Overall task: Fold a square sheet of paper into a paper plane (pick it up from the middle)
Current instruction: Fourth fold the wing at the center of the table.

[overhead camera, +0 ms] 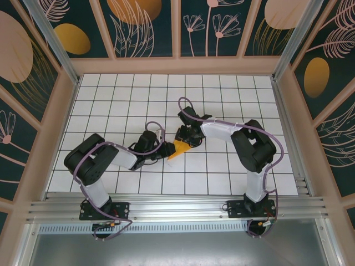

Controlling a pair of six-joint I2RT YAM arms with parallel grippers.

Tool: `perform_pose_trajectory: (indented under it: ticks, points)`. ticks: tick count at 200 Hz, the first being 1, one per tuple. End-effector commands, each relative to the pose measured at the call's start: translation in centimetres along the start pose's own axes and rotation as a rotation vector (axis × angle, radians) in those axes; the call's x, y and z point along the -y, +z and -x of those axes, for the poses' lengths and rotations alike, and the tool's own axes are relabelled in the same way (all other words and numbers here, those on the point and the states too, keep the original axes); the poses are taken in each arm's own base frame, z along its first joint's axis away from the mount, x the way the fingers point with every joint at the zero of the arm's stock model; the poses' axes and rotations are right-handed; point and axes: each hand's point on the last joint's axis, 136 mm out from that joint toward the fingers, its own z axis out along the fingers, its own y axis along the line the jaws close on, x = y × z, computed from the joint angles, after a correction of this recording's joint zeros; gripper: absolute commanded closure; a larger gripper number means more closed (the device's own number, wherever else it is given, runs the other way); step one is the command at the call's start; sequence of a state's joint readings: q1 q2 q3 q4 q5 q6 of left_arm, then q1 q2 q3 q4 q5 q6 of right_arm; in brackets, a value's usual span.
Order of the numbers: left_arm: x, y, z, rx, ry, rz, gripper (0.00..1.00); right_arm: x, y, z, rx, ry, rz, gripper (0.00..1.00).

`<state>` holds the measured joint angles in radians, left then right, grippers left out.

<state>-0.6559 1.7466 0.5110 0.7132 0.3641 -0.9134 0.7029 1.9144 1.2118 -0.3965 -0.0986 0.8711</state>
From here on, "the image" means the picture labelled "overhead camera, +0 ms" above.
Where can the yellow paper sheet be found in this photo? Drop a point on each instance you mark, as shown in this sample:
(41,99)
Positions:
(180,151)

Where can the grey metal panel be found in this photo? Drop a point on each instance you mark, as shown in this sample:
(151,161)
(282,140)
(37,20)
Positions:
(177,249)

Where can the white grid-lined mat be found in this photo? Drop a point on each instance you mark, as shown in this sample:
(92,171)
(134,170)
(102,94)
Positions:
(235,91)

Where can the aluminium side rail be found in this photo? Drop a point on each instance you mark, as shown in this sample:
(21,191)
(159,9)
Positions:
(288,138)

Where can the aluminium corner post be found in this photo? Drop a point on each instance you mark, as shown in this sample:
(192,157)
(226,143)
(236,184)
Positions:
(294,41)
(55,47)

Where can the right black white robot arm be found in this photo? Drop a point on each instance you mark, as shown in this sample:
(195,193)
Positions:
(253,147)

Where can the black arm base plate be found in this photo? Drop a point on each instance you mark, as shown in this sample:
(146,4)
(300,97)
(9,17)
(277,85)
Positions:
(122,209)
(235,210)

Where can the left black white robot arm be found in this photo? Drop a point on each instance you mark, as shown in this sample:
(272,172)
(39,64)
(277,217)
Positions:
(86,166)

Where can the aluminium mounting rail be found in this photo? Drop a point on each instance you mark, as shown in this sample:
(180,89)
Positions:
(177,205)

